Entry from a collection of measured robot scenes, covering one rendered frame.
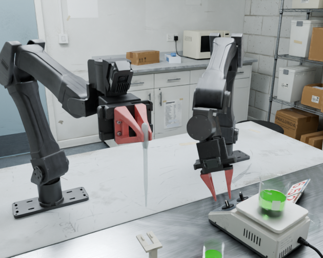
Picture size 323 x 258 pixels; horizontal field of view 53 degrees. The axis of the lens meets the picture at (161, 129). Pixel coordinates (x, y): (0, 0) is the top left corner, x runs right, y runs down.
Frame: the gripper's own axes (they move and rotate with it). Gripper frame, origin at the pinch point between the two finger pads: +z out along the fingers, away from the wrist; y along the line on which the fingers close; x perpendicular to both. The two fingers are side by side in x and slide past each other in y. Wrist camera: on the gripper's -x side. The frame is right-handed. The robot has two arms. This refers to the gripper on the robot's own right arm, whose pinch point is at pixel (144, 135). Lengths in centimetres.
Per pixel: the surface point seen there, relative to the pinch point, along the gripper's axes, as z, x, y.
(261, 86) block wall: -257, 71, 270
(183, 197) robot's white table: -25.3, 32.3, 23.0
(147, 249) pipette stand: 3.4, 19.6, -1.3
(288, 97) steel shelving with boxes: -177, 61, 230
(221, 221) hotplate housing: -7.9, 29.3, 23.4
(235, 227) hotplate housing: -3.9, 28.5, 24.2
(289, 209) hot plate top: 1.6, 23.3, 34.8
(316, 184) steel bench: -14, 32, 64
